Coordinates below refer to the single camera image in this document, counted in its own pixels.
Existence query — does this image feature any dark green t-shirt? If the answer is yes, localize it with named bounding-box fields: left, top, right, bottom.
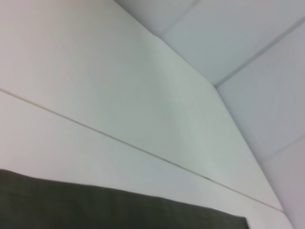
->
left=0, top=168, right=250, bottom=229

